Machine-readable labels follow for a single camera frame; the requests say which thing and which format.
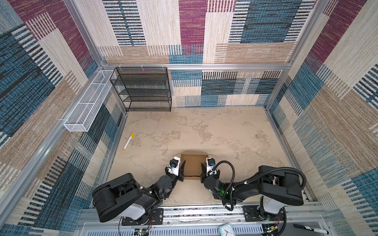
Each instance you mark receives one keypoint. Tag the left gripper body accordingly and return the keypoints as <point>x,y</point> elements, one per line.
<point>179,178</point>

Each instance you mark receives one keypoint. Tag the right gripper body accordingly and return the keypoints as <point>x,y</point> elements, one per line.
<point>208,175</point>

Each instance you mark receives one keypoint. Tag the brown cardboard box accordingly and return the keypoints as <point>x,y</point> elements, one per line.
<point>193,164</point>

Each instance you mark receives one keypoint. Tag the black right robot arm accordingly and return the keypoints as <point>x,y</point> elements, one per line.
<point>278,186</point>

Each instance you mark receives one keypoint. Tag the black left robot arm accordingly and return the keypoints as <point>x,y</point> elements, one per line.
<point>125,197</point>

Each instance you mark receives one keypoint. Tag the yellow white marker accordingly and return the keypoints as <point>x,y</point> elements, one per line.
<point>128,141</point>

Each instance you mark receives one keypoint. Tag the small teal clock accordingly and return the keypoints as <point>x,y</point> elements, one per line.
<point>226,230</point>

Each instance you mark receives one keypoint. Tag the black marker pen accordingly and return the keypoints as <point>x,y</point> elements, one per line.
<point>316,230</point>

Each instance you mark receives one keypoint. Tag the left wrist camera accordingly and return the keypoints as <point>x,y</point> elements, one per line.
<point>174,166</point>

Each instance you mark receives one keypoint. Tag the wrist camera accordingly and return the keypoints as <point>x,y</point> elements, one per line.
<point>210,164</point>
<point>174,166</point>

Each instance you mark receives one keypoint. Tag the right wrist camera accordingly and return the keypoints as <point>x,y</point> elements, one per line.
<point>210,164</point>

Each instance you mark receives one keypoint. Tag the aluminium mounting rail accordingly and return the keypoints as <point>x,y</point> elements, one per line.
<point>206,220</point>

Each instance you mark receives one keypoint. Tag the black wire mesh shelf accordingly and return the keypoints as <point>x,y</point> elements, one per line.
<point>143,88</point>

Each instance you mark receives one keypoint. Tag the white wire mesh basket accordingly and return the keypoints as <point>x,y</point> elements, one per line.
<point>87,108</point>

